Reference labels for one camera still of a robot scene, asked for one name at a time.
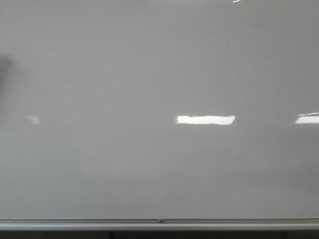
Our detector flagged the aluminium whiteboard tray rail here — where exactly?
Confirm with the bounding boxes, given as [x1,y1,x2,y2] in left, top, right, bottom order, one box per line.
[0,219,319,231]

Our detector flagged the white whiteboard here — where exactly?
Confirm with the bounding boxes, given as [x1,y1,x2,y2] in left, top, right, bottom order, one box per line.
[0,0,319,219]

